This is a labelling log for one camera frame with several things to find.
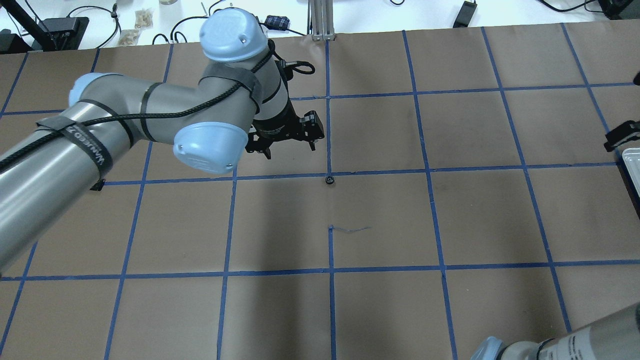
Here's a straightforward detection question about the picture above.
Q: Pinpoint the grey metal tray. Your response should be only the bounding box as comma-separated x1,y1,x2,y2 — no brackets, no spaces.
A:
621,147,640,197

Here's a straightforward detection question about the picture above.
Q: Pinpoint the black rectangular brake pad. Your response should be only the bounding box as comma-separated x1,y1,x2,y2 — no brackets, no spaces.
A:
89,178,106,192

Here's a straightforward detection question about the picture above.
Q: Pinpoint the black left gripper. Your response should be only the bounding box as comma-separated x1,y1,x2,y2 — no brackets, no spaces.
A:
245,107,326,160

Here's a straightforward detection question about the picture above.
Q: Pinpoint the bag of small parts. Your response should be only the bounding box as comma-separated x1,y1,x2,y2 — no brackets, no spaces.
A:
117,29,141,47
134,8,154,30

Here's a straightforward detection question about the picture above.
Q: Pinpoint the aluminium frame post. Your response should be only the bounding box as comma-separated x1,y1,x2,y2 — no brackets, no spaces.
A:
307,0,336,42

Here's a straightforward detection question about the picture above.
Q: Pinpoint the black power adapter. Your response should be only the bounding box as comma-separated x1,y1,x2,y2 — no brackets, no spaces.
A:
452,0,478,28

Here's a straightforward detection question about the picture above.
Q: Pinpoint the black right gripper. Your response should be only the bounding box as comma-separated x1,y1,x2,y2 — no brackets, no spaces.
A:
603,120,640,152

